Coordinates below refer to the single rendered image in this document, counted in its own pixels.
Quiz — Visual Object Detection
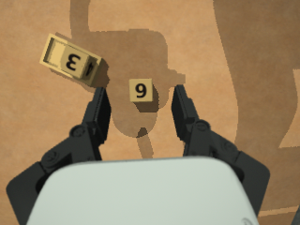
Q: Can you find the tan wooden number cube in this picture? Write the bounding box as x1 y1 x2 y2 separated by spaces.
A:
58 45 97 81
129 79 153 102

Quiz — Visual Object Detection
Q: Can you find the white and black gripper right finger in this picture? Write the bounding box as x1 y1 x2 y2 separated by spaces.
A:
171 84 270 218

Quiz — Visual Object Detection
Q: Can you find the tan wooden calendar tray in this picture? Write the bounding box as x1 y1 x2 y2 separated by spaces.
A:
39 33 105 86

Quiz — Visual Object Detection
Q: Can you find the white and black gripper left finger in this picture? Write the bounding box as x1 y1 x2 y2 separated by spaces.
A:
6 87 112 225

